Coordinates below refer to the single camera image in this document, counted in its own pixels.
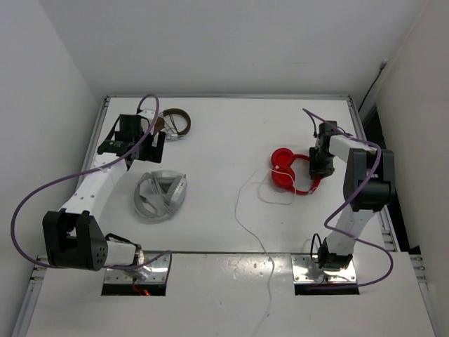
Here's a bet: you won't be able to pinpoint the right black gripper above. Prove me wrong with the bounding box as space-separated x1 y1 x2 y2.
309 147 335 180

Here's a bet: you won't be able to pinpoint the red headphones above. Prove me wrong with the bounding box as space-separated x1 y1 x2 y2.
271 147 321 196

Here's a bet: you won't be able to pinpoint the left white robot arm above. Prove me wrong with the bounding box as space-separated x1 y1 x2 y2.
42 110 165 271

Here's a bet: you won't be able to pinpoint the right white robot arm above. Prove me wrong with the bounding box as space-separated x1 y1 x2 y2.
309 121 396 270

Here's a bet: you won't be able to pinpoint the brown silver headphones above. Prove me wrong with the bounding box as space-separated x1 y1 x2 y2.
155 108 192 142

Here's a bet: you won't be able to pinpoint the grey white headphones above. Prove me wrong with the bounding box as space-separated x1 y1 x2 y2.
133 170 188 220

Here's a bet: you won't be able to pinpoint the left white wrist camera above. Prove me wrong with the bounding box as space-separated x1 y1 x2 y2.
138 109 156 121

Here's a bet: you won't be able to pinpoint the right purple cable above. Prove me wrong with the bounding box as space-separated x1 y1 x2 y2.
302 107 394 289

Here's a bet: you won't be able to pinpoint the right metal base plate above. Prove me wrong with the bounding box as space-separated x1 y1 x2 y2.
290 254 357 285

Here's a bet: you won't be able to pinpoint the metal base plate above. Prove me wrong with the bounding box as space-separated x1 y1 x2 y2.
290 254 357 285
104 251 172 285

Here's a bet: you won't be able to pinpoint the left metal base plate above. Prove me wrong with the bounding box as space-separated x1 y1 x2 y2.
104 251 172 285

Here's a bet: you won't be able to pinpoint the black wall cable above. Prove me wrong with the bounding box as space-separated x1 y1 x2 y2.
357 62 387 113

